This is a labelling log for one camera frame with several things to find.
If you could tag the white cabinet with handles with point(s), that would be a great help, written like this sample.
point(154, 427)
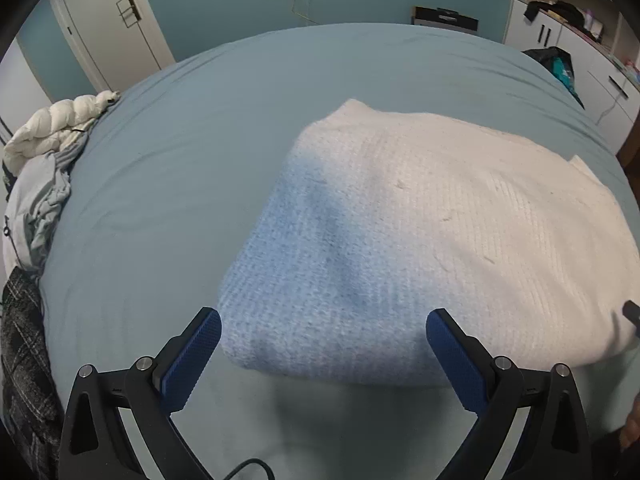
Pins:
point(605, 57)

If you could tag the black box behind bed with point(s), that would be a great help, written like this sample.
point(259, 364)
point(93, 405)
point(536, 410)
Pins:
point(443, 18)

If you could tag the black teal bag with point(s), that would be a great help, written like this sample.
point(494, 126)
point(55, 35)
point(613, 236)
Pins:
point(558, 62)

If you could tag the person's right hand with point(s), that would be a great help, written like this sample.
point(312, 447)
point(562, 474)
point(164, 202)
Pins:
point(630, 432)

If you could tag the black garment on cabinet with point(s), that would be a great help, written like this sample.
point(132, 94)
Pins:
point(567, 11)

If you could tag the teal bed sheet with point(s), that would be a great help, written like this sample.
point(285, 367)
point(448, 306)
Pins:
point(172, 181)

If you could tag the white puffer jacket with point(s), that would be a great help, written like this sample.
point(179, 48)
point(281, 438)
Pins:
point(55, 128)

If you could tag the striped grey clothing pile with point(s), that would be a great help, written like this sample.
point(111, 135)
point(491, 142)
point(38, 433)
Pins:
point(35, 206)

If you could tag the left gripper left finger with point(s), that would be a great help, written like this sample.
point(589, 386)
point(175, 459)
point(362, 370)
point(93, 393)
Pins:
point(95, 443)

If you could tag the dark plaid garment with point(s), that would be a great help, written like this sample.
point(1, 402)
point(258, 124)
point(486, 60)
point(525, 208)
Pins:
point(32, 410)

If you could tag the white door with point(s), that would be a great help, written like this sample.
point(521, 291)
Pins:
point(117, 43)

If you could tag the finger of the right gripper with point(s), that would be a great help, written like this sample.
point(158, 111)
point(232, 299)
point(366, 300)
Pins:
point(631, 311)

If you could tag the white blue knit sweater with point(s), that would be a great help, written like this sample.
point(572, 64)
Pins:
point(380, 218)

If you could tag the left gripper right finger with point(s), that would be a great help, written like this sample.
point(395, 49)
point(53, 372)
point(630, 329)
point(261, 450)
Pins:
point(554, 443)

